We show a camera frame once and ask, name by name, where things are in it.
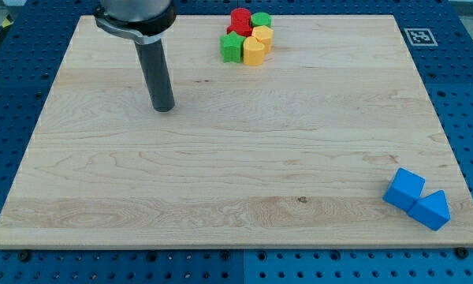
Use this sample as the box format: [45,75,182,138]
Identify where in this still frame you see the light wooden board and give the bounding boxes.
[0,15,473,250]

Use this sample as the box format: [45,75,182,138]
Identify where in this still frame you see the blue cube block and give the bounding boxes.
[382,167,426,211]

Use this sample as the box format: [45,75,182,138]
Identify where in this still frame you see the blue triangle block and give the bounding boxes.
[407,190,451,231]

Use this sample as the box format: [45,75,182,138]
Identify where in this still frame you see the red star block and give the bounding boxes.
[226,23,253,37]

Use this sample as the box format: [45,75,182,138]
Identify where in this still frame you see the green cylinder block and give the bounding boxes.
[251,12,272,28]

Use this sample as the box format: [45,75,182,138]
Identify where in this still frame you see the red cylinder block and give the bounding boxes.
[230,8,251,26]

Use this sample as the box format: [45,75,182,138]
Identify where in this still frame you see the yellow hexagon block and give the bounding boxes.
[252,25,274,54]

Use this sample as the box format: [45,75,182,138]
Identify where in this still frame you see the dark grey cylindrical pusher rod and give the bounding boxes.
[135,39,175,112]

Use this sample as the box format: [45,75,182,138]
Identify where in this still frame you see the yellow heart block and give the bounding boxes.
[243,36,265,66]

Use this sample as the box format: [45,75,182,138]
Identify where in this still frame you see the white fiducial marker tag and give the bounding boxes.
[404,28,438,47]

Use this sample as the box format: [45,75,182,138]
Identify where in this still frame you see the green star block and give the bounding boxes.
[219,32,245,63]

